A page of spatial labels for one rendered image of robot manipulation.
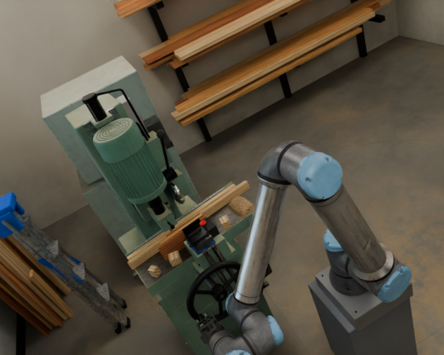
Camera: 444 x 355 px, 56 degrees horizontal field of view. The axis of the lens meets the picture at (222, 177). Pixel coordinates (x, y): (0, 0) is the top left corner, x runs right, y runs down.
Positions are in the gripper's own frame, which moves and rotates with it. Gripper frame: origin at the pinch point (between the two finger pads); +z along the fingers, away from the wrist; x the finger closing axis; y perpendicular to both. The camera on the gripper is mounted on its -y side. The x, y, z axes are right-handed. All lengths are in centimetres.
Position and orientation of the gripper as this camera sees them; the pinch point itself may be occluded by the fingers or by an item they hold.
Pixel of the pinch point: (204, 323)
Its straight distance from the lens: 170.0
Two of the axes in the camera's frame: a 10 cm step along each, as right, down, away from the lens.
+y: -4.9, -8.4, -2.5
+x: -8.0, 5.4, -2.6
